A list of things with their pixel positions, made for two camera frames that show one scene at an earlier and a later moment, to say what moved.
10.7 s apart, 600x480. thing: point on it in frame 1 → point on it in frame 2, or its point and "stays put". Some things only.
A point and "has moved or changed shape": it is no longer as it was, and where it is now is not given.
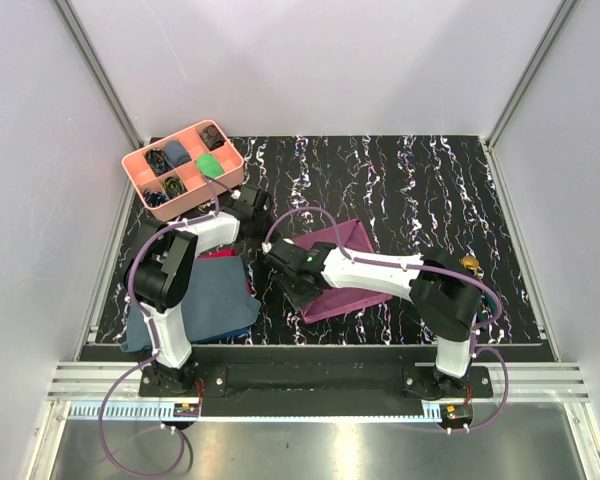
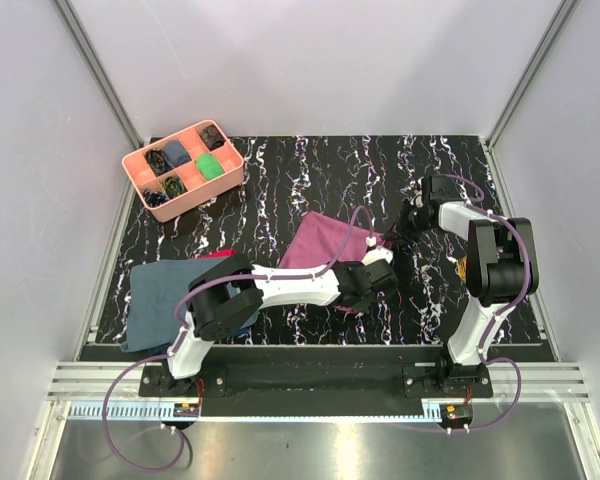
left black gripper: [267, 215] → [363, 307]
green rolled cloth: [209, 165] stays put
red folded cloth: [227, 253] stays put
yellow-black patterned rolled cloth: [173, 186] stays put
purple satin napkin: [335, 302] has moved or changed shape
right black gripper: [297, 301] → [401, 234]
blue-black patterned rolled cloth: [153, 199] stays put
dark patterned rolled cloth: [212, 137] stays put
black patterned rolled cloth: [158, 161] stays put
